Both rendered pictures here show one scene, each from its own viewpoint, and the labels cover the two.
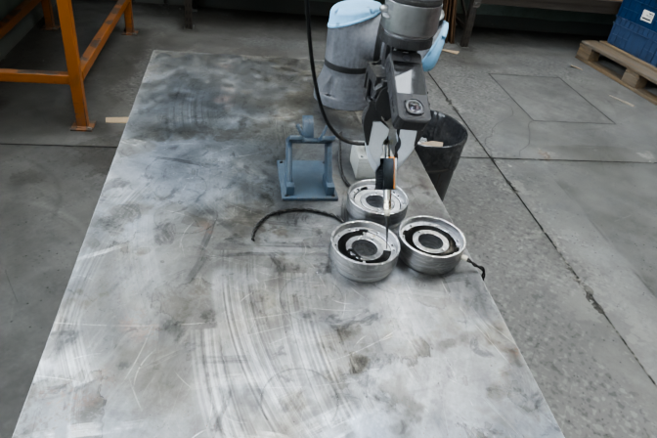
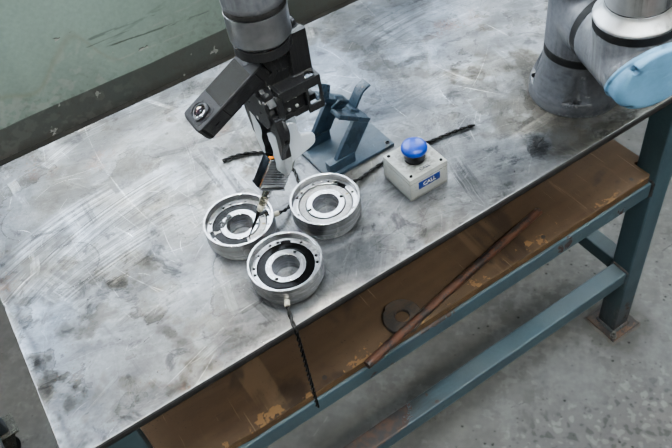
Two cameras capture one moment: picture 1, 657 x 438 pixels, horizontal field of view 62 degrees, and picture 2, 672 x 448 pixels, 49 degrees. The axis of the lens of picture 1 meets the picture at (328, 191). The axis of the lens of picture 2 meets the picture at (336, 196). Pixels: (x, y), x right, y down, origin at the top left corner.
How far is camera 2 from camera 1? 105 cm
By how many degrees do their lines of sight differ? 57
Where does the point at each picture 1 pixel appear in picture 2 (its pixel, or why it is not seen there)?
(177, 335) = (99, 180)
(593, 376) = not seen: outside the picture
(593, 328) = not seen: outside the picture
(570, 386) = not seen: outside the picture
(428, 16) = (233, 28)
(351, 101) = (544, 96)
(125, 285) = (131, 133)
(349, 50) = (551, 28)
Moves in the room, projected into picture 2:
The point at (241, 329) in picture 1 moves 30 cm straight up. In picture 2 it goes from (120, 206) to (45, 52)
